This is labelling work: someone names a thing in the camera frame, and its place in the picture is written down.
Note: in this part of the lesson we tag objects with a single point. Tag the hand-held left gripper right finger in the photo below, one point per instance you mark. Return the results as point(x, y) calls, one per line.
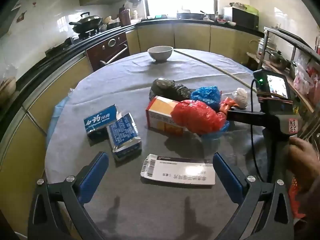
point(226, 173)

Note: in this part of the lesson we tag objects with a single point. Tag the black wok with lid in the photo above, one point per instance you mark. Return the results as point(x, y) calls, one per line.
point(87, 21)

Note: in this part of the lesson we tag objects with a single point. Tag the blue plastic bag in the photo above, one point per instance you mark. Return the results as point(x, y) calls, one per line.
point(206, 96)

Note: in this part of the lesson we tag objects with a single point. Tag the black plastic bag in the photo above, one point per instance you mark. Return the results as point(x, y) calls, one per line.
point(167, 88)

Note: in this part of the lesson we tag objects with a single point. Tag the dark red thermos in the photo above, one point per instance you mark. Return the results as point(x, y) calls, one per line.
point(124, 16)

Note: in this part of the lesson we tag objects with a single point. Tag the red plastic bag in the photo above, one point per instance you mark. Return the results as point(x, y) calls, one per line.
point(197, 116)

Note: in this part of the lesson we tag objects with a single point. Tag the black microwave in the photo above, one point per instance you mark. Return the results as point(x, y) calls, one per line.
point(245, 18)

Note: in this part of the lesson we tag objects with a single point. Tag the blue and silver box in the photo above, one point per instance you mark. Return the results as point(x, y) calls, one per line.
point(123, 136)

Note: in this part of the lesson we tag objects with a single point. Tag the wooden storage shelf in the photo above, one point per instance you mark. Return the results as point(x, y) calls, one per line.
point(300, 45)

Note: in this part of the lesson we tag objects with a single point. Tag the dark red oven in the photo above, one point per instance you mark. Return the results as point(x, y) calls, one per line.
point(107, 48)

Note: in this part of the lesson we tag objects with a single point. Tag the white tissue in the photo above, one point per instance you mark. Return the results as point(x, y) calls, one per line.
point(240, 97)

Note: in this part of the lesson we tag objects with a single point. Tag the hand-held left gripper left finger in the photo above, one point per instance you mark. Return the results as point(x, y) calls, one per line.
point(93, 173)

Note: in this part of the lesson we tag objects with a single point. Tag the orange plastic bag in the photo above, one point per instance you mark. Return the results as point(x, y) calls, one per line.
point(227, 105)

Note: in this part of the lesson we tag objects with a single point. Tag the white box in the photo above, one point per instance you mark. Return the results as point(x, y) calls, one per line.
point(177, 171)

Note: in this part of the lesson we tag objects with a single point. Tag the light blue underlay cloth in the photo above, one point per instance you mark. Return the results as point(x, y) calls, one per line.
point(58, 112)

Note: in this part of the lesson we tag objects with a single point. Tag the green cloth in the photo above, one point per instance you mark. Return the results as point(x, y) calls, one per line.
point(246, 8)

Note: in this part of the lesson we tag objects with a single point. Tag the red plastic basket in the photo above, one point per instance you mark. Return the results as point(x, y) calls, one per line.
point(295, 200)

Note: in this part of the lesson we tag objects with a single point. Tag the pink plastic bags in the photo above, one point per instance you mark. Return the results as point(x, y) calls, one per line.
point(306, 80)

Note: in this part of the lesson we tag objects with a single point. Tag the steel pot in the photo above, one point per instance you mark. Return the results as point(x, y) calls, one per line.
point(277, 60)

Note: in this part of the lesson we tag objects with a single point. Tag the orange and white carton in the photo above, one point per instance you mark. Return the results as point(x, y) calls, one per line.
point(160, 113)

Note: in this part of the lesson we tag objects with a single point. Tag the blue toothpaste box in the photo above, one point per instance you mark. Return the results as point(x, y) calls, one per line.
point(98, 121)

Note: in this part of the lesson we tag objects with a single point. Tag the round table grey cloth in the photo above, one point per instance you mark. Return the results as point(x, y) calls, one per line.
point(130, 85)

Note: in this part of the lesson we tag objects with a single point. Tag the long wooden stick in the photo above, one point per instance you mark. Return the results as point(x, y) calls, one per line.
point(212, 67)

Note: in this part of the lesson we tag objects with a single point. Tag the black kitchen countertop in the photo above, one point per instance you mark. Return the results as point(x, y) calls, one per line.
point(195, 21)

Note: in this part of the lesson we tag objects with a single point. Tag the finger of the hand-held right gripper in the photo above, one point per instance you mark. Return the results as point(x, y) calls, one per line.
point(247, 117)

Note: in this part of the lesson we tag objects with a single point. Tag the metal basin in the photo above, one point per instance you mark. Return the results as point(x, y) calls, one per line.
point(195, 15)

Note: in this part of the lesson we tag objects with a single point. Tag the white bowl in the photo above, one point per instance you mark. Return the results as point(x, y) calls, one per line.
point(160, 53)

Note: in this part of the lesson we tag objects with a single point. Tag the person's right hand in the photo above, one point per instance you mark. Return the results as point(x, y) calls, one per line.
point(305, 162)

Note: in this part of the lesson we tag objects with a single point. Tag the black gas stove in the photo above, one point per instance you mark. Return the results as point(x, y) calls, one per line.
point(62, 45)

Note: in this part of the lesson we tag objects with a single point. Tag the brown bowl in plastic bag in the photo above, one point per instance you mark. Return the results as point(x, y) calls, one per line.
point(7, 88)

